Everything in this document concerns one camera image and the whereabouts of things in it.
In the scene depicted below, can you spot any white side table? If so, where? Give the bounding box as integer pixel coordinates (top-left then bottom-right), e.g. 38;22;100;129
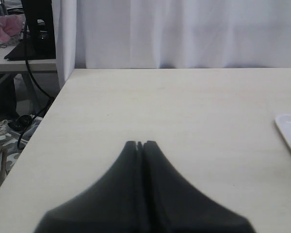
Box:
0;43;61;110

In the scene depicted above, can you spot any black monitor stand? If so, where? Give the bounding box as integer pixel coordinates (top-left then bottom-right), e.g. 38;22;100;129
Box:
4;0;56;61

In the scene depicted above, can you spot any white sneaker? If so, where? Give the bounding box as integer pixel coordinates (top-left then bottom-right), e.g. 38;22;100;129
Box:
0;120;11;143

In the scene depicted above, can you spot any pink fluffy cloth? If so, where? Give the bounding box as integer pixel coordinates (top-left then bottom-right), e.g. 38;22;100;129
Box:
0;15;24;47

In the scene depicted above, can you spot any white backdrop curtain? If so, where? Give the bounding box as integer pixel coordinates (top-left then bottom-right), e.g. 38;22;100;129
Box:
52;0;291;86

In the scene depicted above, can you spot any black power cable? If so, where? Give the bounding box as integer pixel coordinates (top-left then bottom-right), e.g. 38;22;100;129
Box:
7;19;55;150

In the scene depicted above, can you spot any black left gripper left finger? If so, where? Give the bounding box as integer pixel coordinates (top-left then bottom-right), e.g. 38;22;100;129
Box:
35;141;143;233

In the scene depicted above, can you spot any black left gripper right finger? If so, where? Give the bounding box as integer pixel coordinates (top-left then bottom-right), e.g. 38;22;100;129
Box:
142;141;255;233

